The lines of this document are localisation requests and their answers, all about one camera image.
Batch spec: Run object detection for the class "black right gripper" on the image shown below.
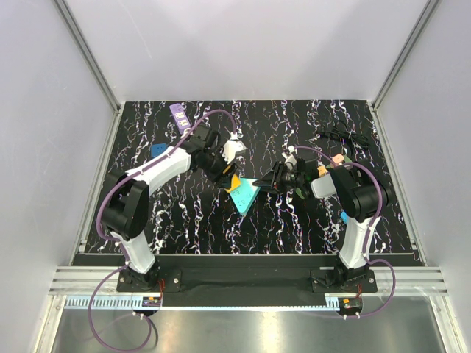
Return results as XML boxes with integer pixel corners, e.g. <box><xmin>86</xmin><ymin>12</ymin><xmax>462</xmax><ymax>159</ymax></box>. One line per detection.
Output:
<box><xmin>254</xmin><ymin>160</ymin><xmax>304</xmax><ymax>195</ymax></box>

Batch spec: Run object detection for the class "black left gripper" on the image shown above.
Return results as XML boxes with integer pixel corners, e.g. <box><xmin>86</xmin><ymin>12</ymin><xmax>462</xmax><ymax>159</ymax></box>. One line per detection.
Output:
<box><xmin>200</xmin><ymin>146</ymin><xmax>238</xmax><ymax>189</ymax></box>

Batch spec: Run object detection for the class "yellow cube socket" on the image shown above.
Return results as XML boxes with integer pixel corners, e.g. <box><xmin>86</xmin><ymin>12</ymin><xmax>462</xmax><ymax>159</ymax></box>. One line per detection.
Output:
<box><xmin>225</xmin><ymin>174</ymin><xmax>241</xmax><ymax>193</ymax></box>

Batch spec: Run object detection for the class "teal triangular power strip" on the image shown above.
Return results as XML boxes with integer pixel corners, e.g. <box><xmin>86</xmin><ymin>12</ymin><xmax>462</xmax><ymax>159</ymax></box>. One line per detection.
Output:
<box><xmin>229</xmin><ymin>178</ymin><xmax>261</xmax><ymax>215</ymax></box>

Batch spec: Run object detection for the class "pink plug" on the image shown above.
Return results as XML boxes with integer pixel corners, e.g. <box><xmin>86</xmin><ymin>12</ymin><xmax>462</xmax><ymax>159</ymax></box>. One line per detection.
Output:
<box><xmin>331</xmin><ymin>154</ymin><xmax>345</xmax><ymax>166</ymax></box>

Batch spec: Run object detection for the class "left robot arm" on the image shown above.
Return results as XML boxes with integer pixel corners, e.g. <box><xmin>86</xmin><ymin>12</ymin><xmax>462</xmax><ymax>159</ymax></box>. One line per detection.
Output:
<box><xmin>96</xmin><ymin>126</ymin><xmax>247</xmax><ymax>291</ymax></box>

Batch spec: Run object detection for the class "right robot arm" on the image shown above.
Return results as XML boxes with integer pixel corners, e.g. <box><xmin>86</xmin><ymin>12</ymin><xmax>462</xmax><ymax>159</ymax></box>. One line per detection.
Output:
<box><xmin>252</xmin><ymin>158</ymin><xmax>392</xmax><ymax>292</ymax></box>

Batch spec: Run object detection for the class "green round-hole power strip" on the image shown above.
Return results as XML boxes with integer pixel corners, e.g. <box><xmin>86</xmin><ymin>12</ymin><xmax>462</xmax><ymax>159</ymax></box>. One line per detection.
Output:
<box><xmin>295</xmin><ymin>188</ymin><xmax>305</xmax><ymax>199</ymax></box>

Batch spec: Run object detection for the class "purple power strip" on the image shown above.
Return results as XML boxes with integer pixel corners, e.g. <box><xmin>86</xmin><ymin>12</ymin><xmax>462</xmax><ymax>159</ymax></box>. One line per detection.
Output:
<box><xmin>169</xmin><ymin>103</ymin><xmax>192</xmax><ymax>135</ymax></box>

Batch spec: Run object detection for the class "blue cube socket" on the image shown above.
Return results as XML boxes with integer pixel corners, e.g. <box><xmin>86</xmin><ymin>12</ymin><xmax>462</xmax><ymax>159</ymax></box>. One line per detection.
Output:
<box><xmin>151</xmin><ymin>143</ymin><xmax>167</xmax><ymax>158</ymax></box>

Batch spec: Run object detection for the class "light blue square adapter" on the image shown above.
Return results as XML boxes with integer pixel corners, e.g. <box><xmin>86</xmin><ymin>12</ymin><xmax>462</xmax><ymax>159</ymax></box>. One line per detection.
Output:
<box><xmin>340</xmin><ymin>211</ymin><xmax>348</xmax><ymax>224</ymax></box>

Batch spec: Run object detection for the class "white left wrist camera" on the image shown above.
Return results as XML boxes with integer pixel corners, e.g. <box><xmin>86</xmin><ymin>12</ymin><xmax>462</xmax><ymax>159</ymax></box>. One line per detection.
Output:
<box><xmin>222</xmin><ymin>140</ymin><xmax>247</xmax><ymax>163</ymax></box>

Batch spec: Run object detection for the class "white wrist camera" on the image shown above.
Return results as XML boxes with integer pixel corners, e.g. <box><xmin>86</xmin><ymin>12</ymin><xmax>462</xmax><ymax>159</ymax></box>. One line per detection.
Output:
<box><xmin>222</xmin><ymin>140</ymin><xmax>247</xmax><ymax>163</ymax></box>
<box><xmin>282</xmin><ymin>146</ymin><xmax>297</xmax><ymax>171</ymax></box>

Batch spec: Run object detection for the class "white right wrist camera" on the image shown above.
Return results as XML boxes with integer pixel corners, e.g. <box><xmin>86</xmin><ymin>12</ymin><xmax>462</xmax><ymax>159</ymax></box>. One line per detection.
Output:
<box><xmin>282</xmin><ymin>146</ymin><xmax>297</xmax><ymax>171</ymax></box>

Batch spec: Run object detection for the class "black cable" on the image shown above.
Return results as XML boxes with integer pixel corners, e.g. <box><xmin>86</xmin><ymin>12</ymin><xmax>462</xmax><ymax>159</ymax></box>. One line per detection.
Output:
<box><xmin>316</xmin><ymin>121</ymin><xmax>370</xmax><ymax>150</ymax></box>

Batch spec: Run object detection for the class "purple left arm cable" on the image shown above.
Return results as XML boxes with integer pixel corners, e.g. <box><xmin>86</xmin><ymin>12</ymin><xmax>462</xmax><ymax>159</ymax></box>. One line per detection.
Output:
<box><xmin>88</xmin><ymin>109</ymin><xmax>238</xmax><ymax>350</ymax></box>

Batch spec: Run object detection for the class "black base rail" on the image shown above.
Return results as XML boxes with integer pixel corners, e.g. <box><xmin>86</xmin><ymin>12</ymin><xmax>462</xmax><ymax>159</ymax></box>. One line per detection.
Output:
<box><xmin>117</xmin><ymin>254</ymin><xmax>378</xmax><ymax>293</ymax></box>

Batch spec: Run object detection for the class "aluminium frame rail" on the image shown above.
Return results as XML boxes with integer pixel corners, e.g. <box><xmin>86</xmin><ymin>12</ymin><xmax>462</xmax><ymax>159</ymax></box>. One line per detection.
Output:
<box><xmin>49</xmin><ymin>266</ymin><xmax>122</xmax><ymax>295</ymax></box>

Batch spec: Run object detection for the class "white slotted cable duct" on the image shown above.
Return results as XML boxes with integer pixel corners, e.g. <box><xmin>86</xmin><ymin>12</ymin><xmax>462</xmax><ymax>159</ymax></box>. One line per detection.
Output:
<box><xmin>64</xmin><ymin>295</ymin><xmax>162</xmax><ymax>310</ymax></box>

